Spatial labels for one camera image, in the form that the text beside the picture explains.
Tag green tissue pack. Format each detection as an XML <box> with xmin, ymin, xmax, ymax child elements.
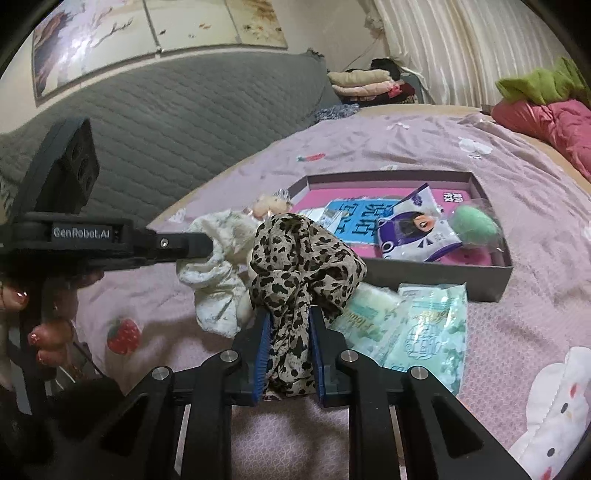
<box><xmin>331</xmin><ymin>283</ymin><xmax>468</xmax><ymax>395</ymax></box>

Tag floral cream scrunchie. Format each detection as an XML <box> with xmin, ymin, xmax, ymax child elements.
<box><xmin>176</xmin><ymin>210</ymin><xmax>259</xmax><ymax>338</ymax></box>

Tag purple cartoon snack bag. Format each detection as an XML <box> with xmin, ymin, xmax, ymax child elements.
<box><xmin>377</xmin><ymin>184</ymin><xmax>462</xmax><ymax>262</ymax></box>

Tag green sponge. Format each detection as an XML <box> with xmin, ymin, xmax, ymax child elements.
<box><xmin>448</xmin><ymin>198</ymin><xmax>505</xmax><ymax>253</ymax></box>

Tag leopard print scrunchie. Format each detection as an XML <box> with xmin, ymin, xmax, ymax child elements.
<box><xmin>249</xmin><ymin>213</ymin><xmax>367</xmax><ymax>400</ymax></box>

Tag beige mouse plush pink dress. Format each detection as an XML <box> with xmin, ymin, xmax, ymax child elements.
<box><xmin>252</xmin><ymin>190</ymin><xmax>293</xmax><ymax>220</ymax></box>

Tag person's left hand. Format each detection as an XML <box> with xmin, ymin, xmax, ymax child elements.
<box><xmin>1</xmin><ymin>271</ymin><xmax>104</xmax><ymax>367</ymax></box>

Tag pink patterned bedsheet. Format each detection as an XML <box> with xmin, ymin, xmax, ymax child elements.
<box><xmin>75</xmin><ymin>114</ymin><xmax>590</xmax><ymax>479</ymax></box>

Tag shallow dark cardboard box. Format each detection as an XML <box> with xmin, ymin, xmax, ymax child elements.
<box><xmin>287</xmin><ymin>170</ymin><xmax>513</xmax><ymax>302</ymax></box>

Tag pink blue book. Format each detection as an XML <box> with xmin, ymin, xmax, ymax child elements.
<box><xmin>290</xmin><ymin>186</ymin><xmax>477</xmax><ymax>259</ymax></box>

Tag grey quilted headboard cover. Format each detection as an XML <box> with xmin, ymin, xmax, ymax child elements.
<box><xmin>1</xmin><ymin>51</ymin><xmax>339</xmax><ymax>224</ymax></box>

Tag red pink comforter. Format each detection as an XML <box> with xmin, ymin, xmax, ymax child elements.
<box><xmin>491</xmin><ymin>99</ymin><xmax>591</xmax><ymax>180</ymax></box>

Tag blue patterned cloth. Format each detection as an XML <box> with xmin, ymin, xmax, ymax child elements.
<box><xmin>315</xmin><ymin>103</ymin><xmax>361</xmax><ymax>124</ymax></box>

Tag stack of folded clothes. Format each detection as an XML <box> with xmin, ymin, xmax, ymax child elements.
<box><xmin>328</xmin><ymin>58</ymin><xmax>425</xmax><ymax>107</ymax></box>

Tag green garment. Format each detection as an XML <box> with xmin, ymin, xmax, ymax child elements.
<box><xmin>496</xmin><ymin>57</ymin><xmax>590</xmax><ymax>107</ymax></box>

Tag white striped curtain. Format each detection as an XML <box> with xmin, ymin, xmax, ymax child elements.
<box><xmin>373</xmin><ymin>0</ymin><xmax>570</xmax><ymax>107</ymax></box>

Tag wall painting panels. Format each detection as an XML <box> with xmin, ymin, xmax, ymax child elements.
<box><xmin>32</xmin><ymin>0</ymin><xmax>287</xmax><ymax>101</ymax></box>

